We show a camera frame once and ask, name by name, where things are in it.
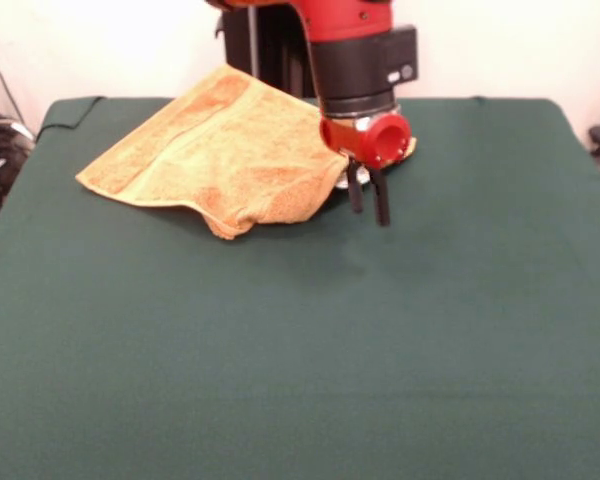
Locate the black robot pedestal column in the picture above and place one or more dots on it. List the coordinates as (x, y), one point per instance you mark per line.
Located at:
(275, 55)

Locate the dark green table cloth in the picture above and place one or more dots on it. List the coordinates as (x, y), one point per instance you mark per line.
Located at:
(280, 350)

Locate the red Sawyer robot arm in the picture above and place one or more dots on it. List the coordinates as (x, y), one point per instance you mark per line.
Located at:
(355, 65)

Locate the tan terry towel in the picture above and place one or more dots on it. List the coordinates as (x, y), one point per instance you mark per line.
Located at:
(220, 155)

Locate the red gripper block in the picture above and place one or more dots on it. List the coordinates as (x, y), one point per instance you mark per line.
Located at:
(365, 142)

